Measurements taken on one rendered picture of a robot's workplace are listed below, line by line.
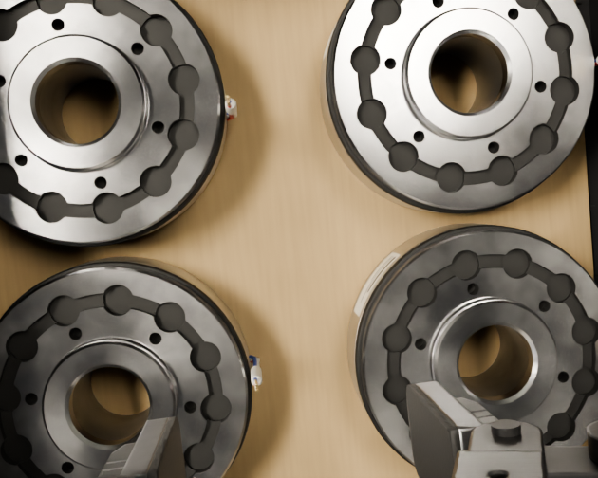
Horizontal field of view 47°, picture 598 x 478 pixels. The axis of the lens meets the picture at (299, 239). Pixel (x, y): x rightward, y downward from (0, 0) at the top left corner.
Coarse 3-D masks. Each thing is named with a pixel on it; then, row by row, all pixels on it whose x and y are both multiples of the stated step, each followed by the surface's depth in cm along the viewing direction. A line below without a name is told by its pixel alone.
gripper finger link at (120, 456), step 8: (120, 448) 15; (128, 448) 15; (112, 456) 14; (120, 456) 14; (128, 456) 14; (112, 464) 14; (120, 464) 14; (104, 472) 14; (112, 472) 14; (120, 472) 14
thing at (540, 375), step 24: (456, 312) 26; (480, 312) 26; (504, 312) 26; (528, 312) 26; (456, 336) 26; (528, 336) 26; (432, 360) 26; (456, 360) 26; (528, 360) 26; (552, 360) 26; (456, 384) 26; (528, 384) 26; (552, 384) 26; (504, 408) 26; (528, 408) 26
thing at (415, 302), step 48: (480, 240) 26; (528, 240) 26; (384, 288) 26; (432, 288) 26; (480, 288) 26; (528, 288) 26; (576, 288) 26; (384, 336) 26; (432, 336) 26; (576, 336) 27; (384, 384) 26; (576, 384) 27; (384, 432) 26; (576, 432) 27
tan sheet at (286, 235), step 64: (192, 0) 28; (256, 0) 28; (320, 0) 28; (256, 64) 28; (320, 64) 28; (448, 64) 29; (256, 128) 28; (320, 128) 28; (256, 192) 28; (320, 192) 29; (576, 192) 29; (0, 256) 28; (64, 256) 28; (128, 256) 28; (192, 256) 28; (256, 256) 29; (320, 256) 29; (384, 256) 29; (576, 256) 30; (256, 320) 29; (320, 320) 29; (128, 384) 28; (320, 384) 29; (256, 448) 29; (320, 448) 29; (384, 448) 29
